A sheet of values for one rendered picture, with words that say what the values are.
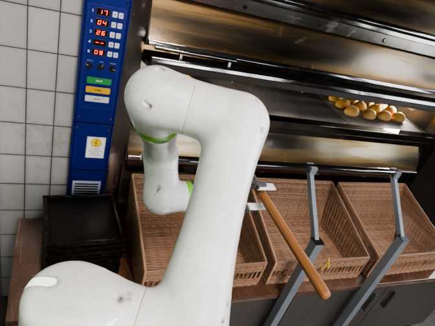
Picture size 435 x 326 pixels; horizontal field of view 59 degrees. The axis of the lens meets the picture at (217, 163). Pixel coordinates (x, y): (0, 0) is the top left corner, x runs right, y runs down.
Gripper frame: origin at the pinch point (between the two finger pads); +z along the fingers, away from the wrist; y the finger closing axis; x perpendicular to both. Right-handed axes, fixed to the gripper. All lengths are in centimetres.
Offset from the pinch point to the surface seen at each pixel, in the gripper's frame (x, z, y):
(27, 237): -46, -71, 61
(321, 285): 36.9, -0.4, -1.3
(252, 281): -10, 21, 58
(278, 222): 12.9, -1.1, -0.8
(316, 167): -22.0, 37.1, 2.2
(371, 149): -60, 106, 14
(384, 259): -1, 82, 39
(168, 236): -42, -10, 60
